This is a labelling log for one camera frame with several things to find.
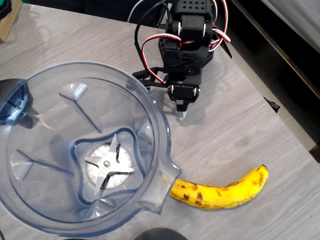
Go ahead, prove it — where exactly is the yellow spotted banana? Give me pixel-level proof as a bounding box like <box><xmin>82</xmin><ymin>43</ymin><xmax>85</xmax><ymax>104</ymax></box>
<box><xmin>169</xmin><ymin>164</ymin><xmax>269</xmax><ymax>210</ymax></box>

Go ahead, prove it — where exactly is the steel blender blade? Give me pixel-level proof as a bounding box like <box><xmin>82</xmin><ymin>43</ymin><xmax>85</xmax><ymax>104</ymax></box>
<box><xmin>84</xmin><ymin>133</ymin><xmax>135</xmax><ymax>196</ymax></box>

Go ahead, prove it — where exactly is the clear plastic blender jar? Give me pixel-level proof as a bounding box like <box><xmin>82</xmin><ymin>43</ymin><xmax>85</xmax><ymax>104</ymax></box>
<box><xmin>0</xmin><ymin>61</ymin><xmax>183</xmax><ymax>238</ymax></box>

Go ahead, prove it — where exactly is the black table clamp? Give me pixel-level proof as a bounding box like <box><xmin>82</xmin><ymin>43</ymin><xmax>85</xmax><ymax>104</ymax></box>
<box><xmin>263</xmin><ymin>96</ymin><xmax>281</xmax><ymax>114</ymax></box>

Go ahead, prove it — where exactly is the round black lid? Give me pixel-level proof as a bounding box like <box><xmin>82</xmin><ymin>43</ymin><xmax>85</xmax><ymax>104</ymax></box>
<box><xmin>134</xmin><ymin>227</ymin><xmax>188</xmax><ymax>240</ymax></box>

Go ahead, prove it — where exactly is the white bedding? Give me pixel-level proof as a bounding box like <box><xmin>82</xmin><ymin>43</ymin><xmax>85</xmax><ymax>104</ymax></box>
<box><xmin>259</xmin><ymin>0</ymin><xmax>320</xmax><ymax>54</ymax></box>

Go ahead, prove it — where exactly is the brown cardboard box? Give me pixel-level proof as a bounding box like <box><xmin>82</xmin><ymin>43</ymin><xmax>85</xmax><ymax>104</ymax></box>
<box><xmin>0</xmin><ymin>0</ymin><xmax>23</xmax><ymax>43</ymax></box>

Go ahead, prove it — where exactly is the black object on box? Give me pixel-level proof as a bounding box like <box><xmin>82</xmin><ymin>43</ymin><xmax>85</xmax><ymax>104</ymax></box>
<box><xmin>0</xmin><ymin>0</ymin><xmax>13</xmax><ymax>20</ymax></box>

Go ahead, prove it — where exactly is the black gripper camera mount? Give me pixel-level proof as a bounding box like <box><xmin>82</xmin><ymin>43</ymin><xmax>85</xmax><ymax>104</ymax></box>
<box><xmin>131</xmin><ymin>66</ymin><xmax>168</xmax><ymax>89</ymax></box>

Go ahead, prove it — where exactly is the red white servo cable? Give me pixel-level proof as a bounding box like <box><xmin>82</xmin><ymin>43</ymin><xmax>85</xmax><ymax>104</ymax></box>
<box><xmin>141</xmin><ymin>34</ymin><xmax>183</xmax><ymax>84</ymax></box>
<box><xmin>208</xmin><ymin>0</ymin><xmax>232</xmax><ymax>53</ymax></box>

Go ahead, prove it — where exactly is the black camera cable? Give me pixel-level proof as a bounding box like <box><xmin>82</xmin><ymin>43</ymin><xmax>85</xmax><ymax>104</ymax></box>
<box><xmin>134</xmin><ymin>0</ymin><xmax>176</xmax><ymax>76</ymax></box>

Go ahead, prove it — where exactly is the thin white cable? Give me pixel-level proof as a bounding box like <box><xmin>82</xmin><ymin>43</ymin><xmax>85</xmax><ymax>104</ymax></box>
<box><xmin>127</xmin><ymin>0</ymin><xmax>147</xmax><ymax>24</ymax></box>

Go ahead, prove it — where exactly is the dark wooden bed rail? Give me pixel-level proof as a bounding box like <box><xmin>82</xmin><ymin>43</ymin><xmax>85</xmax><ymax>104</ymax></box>
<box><xmin>229</xmin><ymin>0</ymin><xmax>320</xmax><ymax>99</ymax></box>

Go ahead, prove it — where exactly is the black blender jar handle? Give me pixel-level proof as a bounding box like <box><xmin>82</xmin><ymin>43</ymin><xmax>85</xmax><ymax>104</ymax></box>
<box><xmin>0</xmin><ymin>78</ymin><xmax>34</xmax><ymax>129</ymax></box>

